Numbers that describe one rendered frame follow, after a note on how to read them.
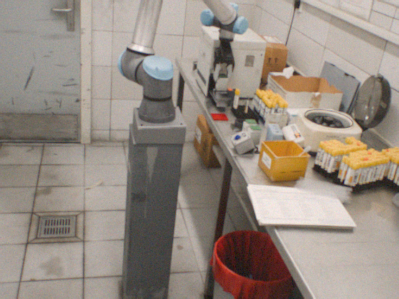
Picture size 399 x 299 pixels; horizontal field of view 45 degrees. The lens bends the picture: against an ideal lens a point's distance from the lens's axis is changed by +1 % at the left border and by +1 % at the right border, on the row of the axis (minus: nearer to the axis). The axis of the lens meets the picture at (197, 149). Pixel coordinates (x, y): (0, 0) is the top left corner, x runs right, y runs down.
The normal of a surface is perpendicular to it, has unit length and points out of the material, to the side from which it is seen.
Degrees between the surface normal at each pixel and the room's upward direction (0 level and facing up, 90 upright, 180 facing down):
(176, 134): 90
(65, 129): 91
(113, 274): 0
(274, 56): 89
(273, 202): 1
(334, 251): 0
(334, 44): 90
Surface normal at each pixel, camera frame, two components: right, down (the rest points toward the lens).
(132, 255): 0.20, 0.45
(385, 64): -0.97, 0.00
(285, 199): 0.11, -0.89
